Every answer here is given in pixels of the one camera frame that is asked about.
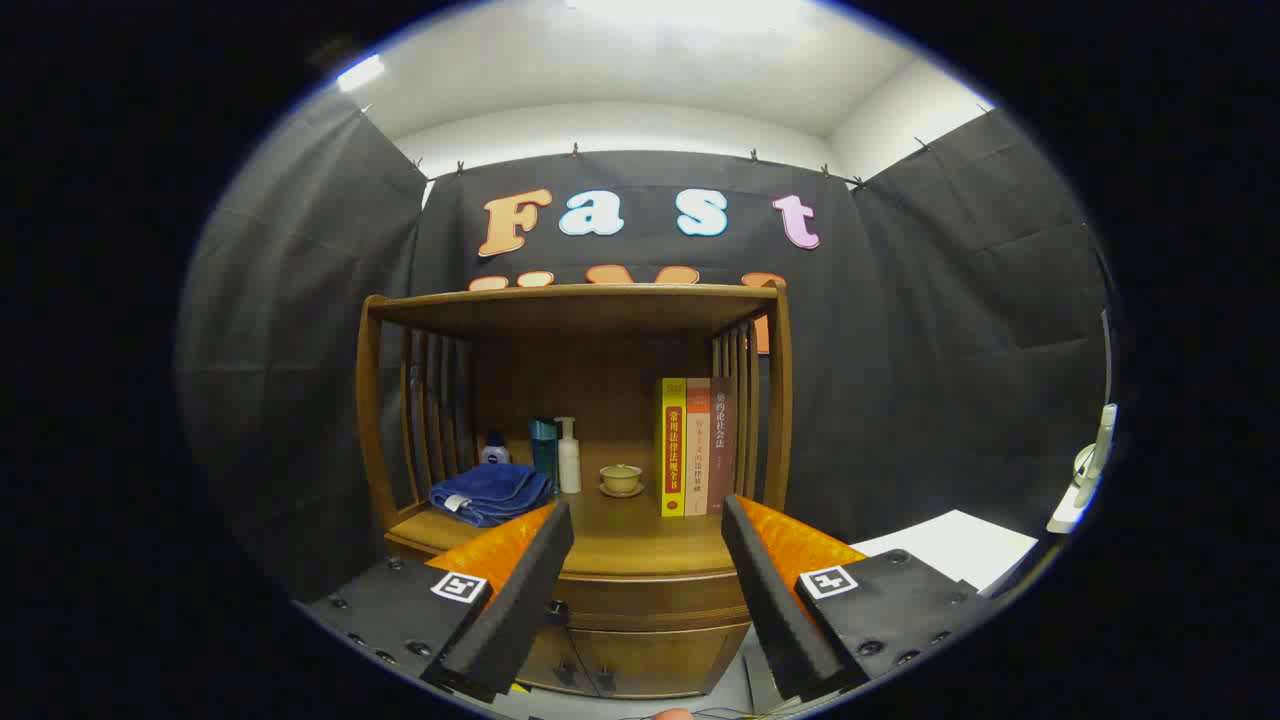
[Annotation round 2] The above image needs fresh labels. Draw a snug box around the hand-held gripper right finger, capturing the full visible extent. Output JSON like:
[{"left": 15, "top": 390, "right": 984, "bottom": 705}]
[{"left": 720, "top": 493, "right": 991, "bottom": 703}]

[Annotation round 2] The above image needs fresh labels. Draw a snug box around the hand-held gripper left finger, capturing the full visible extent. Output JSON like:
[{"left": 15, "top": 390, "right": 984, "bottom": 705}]
[{"left": 305, "top": 500, "right": 576, "bottom": 704}]

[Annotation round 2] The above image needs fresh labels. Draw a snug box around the wooden drawer with black knob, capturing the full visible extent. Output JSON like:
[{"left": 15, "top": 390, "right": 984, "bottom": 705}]
[{"left": 545, "top": 570, "right": 753, "bottom": 633}]

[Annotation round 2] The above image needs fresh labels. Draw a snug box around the wooden cabinet door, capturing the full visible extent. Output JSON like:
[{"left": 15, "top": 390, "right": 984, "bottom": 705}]
[
  {"left": 572, "top": 628, "right": 751, "bottom": 699},
  {"left": 515, "top": 625, "right": 591, "bottom": 696}
]

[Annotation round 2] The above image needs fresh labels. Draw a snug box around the wooden countertop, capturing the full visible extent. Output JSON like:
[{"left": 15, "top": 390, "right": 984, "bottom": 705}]
[{"left": 388, "top": 440, "right": 771, "bottom": 581}]

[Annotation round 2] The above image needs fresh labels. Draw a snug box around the white drawer unit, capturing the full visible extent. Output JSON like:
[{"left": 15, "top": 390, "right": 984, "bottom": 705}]
[{"left": 850, "top": 510, "right": 1041, "bottom": 596}]

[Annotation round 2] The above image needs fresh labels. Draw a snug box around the wooden cabinet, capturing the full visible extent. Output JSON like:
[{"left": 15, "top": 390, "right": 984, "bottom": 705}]
[{"left": 355, "top": 282, "right": 794, "bottom": 699}]

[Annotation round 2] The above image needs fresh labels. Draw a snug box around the blue folded towel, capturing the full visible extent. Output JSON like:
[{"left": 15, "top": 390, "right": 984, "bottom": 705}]
[{"left": 429, "top": 462, "right": 554, "bottom": 528}]

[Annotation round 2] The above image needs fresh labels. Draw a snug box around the white pump bottle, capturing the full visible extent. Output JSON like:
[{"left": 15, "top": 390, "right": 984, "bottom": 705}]
[{"left": 554, "top": 416, "right": 582, "bottom": 494}]

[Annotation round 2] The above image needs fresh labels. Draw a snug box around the teal bottle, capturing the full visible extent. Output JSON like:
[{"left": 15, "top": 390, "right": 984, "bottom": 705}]
[{"left": 530, "top": 417, "right": 559, "bottom": 491}]

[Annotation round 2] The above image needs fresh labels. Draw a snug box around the brown book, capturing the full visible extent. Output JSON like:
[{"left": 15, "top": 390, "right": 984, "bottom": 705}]
[{"left": 708, "top": 377, "right": 738, "bottom": 515}]

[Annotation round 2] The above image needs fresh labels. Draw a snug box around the orange and cream book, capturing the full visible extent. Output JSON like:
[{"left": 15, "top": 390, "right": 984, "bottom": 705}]
[{"left": 685, "top": 377, "right": 713, "bottom": 517}]

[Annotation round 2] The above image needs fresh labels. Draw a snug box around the yellow book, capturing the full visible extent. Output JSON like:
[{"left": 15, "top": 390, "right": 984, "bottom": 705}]
[{"left": 657, "top": 377, "right": 689, "bottom": 518}]

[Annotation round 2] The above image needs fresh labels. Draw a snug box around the black backdrop cloth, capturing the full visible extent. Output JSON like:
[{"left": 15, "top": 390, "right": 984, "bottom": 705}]
[{"left": 178, "top": 100, "right": 1111, "bottom": 601}]

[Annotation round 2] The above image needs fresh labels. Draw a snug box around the white stand device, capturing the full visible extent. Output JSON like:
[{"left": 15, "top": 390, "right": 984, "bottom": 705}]
[{"left": 1046, "top": 403, "right": 1119, "bottom": 534}]

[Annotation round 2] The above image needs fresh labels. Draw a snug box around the ceiling light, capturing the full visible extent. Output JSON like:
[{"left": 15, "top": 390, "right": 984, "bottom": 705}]
[{"left": 336, "top": 53, "right": 386, "bottom": 94}]

